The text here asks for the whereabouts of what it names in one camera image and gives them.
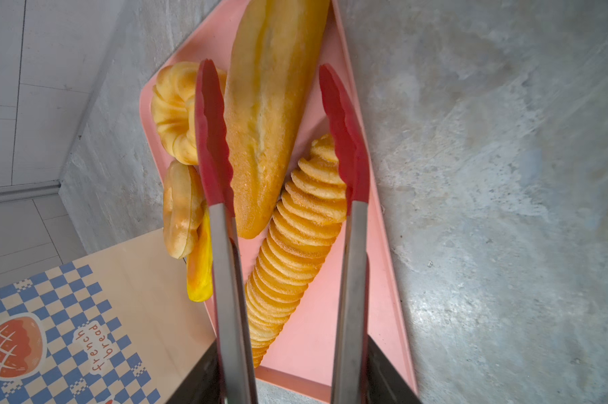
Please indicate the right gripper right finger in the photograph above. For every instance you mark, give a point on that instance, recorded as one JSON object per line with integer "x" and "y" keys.
{"x": 384, "y": 382}

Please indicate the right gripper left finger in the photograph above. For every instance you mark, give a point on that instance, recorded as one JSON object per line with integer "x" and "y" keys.
{"x": 203, "y": 383}

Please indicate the checkered paper bag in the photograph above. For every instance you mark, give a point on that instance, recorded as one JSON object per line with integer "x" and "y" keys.
{"x": 116, "y": 326}

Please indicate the ring doughnut bread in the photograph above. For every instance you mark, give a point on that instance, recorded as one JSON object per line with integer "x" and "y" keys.
{"x": 182, "y": 212}

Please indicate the red tongs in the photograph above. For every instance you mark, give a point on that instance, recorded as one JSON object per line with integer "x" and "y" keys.
{"x": 233, "y": 341}

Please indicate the small twisted bread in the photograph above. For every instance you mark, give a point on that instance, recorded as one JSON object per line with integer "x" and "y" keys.
{"x": 172, "y": 110}

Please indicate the long oval bread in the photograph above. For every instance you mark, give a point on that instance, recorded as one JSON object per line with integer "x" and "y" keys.
{"x": 273, "y": 63}

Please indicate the small yellow bread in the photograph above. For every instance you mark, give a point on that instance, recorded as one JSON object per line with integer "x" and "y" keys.
{"x": 199, "y": 264}

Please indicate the long ridged bread bottom-left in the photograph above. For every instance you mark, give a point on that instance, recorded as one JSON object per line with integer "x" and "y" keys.
{"x": 303, "y": 227}

